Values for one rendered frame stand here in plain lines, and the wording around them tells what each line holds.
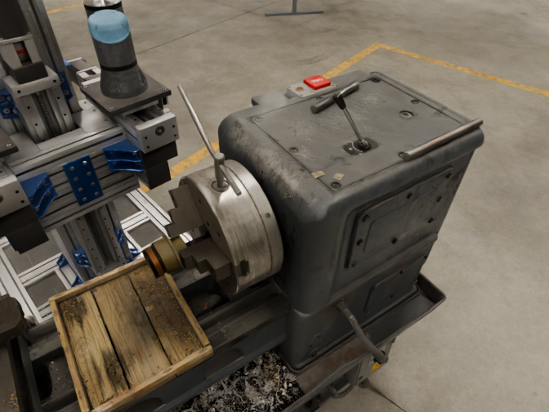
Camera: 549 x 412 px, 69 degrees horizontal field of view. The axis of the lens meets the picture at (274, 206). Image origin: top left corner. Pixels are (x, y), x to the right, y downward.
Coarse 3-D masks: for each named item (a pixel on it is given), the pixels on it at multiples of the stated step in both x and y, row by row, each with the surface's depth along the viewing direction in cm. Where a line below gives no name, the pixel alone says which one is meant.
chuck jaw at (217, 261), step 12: (204, 240) 94; (180, 252) 91; (192, 252) 91; (204, 252) 91; (216, 252) 90; (192, 264) 92; (204, 264) 90; (216, 264) 87; (228, 264) 88; (240, 264) 88; (216, 276) 87
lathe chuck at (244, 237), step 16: (192, 176) 92; (208, 176) 91; (192, 192) 94; (208, 192) 87; (224, 192) 87; (208, 208) 87; (224, 208) 85; (240, 208) 86; (256, 208) 88; (208, 224) 93; (224, 224) 84; (240, 224) 86; (256, 224) 87; (224, 240) 86; (240, 240) 86; (256, 240) 87; (240, 256) 86; (256, 256) 88; (256, 272) 91; (224, 288) 102; (240, 288) 92
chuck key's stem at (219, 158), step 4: (216, 156) 82; (220, 156) 82; (224, 156) 82; (216, 160) 82; (220, 160) 82; (224, 160) 83; (216, 164) 83; (224, 164) 84; (216, 168) 84; (216, 172) 85; (220, 172) 84; (216, 176) 85; (220, 176) 85; (224, 176) 86; (220, 180) 86; (216, 184) 89; (220, 184) 87
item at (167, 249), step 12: (156, 240) 93; (168, 240) 91; (180, 240) 93; (144, 252) 91; (156, 252) 91; (168, 252) 90; (156, 264) 90; (168, 264) 90; (180, 264) 92; (156, 276) 91
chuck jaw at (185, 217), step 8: (184, 184) 98; (176, 192) 93; (184, 192) 94; (176, 200) 93; (184, 200) 94; (192, 200) 95; (176, 208) 93; (184, 208) 94; (192, 208) 95; (176, 216) 93; (184, 216) 94; (192, 216) 95; (168, 224) 95; (176, 224) 93; (184, 224) 94; (192, 224) 95; (200, 224) 96; (168, 232) 94; (176, 232) 93; (184, 232) 94
